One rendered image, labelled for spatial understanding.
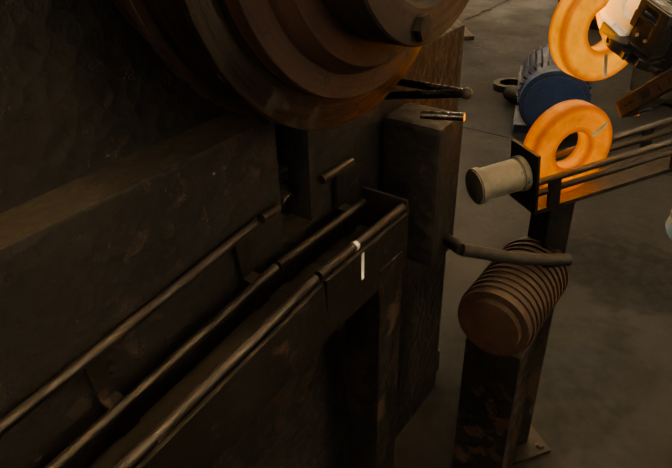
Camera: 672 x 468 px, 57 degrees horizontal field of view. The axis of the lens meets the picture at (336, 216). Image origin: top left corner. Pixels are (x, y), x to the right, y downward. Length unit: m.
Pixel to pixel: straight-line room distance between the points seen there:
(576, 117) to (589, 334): 0.89
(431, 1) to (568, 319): 1.36
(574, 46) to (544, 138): 0.15
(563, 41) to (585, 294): 1.13
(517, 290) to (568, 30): 0.40
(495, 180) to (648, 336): 0.97
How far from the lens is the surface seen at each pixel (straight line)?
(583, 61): 1.00
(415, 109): 0.95
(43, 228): 0.58
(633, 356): 1.80
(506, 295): 1.02
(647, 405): 1.69
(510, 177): 1.02
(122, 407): 0.67
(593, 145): 1.11
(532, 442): 1.51
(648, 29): 0.91
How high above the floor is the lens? 1.14
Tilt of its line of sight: 31 degrees down
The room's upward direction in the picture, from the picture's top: 1 degrees counter-clockwise
